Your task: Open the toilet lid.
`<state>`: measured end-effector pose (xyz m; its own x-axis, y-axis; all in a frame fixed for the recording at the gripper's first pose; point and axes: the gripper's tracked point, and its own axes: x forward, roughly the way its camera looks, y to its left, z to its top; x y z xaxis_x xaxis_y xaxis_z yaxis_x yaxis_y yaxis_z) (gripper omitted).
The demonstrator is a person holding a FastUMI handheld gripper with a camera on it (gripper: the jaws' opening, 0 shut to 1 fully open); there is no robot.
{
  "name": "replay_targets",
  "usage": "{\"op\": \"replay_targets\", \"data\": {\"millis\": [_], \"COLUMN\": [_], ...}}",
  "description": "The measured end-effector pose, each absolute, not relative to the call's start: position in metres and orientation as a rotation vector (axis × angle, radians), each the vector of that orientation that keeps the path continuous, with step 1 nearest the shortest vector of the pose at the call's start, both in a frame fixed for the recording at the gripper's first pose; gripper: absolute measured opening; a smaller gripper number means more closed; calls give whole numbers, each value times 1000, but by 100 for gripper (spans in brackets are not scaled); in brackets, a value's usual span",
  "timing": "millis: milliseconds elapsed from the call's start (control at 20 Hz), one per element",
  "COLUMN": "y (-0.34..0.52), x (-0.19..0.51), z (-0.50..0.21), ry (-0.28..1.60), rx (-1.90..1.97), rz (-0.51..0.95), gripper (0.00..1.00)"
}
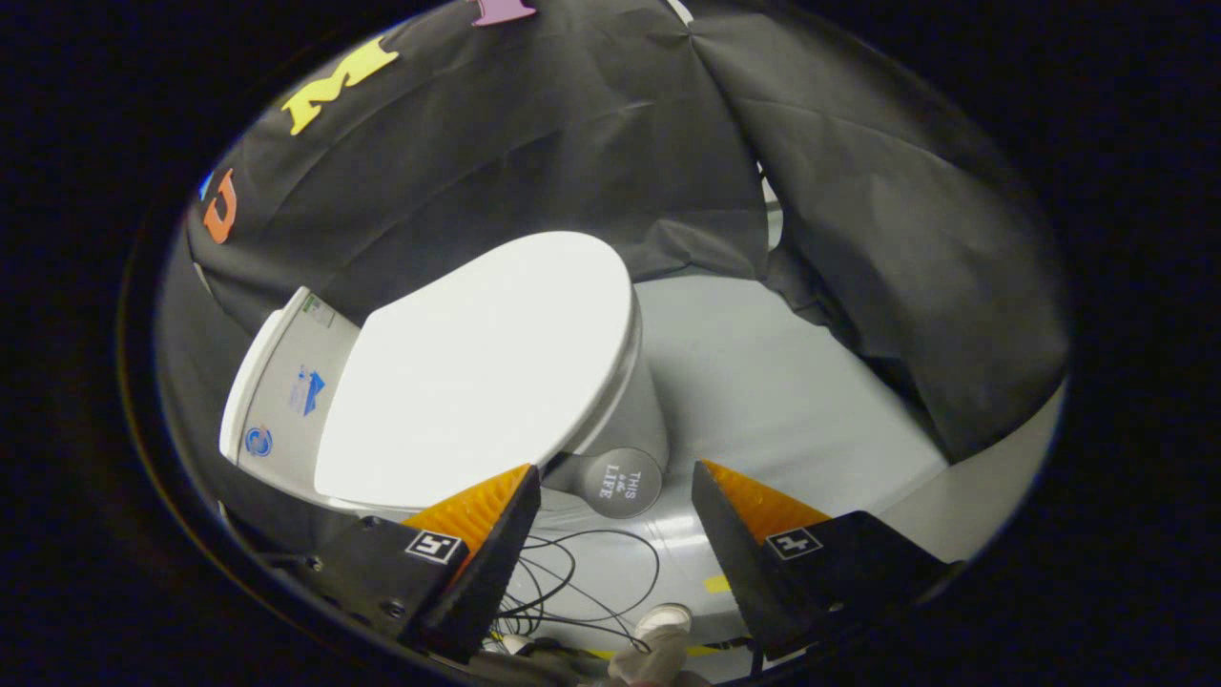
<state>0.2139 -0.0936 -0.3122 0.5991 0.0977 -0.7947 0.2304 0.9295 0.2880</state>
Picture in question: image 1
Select black backdrop cloth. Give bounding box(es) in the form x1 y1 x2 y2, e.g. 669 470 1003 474
157 0 1069 554

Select small white round object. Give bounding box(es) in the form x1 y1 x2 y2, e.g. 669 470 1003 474
634 603 693 640

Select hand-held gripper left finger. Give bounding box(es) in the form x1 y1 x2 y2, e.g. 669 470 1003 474
286 465 542 664

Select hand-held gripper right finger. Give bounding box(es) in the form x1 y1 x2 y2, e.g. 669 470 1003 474
690 460 955 661

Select thin black cables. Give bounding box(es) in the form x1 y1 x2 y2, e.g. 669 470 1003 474
491 530 664 659

